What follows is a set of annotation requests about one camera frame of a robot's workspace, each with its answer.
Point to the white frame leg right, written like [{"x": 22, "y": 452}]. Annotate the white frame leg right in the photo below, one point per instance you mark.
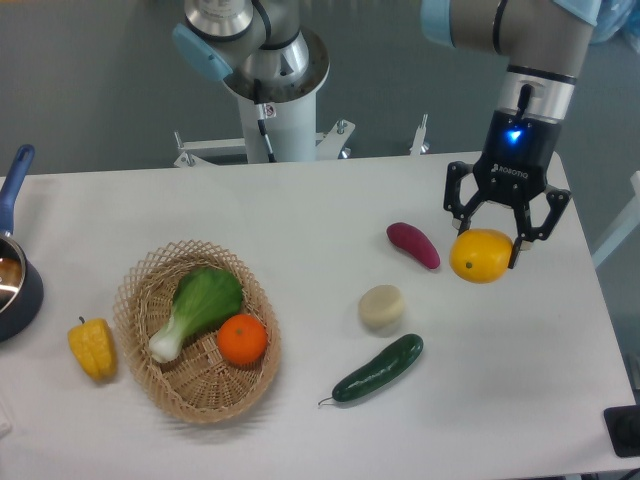
[{"x": 620, "y": 228}]

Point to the woven wicker basket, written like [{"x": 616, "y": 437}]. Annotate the woven wicker basket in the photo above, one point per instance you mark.
[{"x": 199, "y": 386}]

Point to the black device at corner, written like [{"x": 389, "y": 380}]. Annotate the black device at corner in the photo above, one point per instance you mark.
[{"x": 623, "y": 428}]

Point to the green cucumber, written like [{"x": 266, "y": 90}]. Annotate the green cucumber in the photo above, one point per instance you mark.
[{"x": 388, "y": 365}]

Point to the blue plastic bag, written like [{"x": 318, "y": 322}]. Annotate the blue plastic bag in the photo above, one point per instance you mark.
[{"x": 612, "y": 16}]

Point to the purple sweet potato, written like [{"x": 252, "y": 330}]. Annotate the purple sweet potato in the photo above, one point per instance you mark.
[{"x": 415, "y": 243}]

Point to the dark blue saucepan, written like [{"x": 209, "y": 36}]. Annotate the dark blue saucepan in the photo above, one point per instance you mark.
[{"x": 22, "y": 290}]

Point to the beige round bun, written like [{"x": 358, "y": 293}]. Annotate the beige round bun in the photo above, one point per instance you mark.
[{"x": 381, "y": 306}]

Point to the green bok choy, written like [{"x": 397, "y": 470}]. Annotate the green bok choy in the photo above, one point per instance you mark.
[{"x": 205, "y": 298}]

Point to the orange tangerine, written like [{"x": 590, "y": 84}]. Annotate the orange tangerine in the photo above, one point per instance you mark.
[{"x": 242, "y": 339}]

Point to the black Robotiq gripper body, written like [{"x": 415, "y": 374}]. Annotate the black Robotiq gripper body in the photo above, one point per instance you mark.
[{"x": 512, "y": 168}]

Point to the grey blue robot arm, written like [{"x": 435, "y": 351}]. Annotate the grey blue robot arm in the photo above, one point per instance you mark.
[{"x": 544, "y": 41}]

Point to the yellow bell pepper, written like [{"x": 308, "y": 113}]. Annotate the yellow bell pepper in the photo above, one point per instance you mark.
[{"x": 92, "y": 344}]

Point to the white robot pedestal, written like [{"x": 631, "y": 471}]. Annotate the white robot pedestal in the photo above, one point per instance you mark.
[{"x": 276, "y": 93}]

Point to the yellow mango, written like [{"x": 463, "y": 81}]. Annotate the yellow mango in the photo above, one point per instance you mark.
[{"x": 480, "y": 255}]

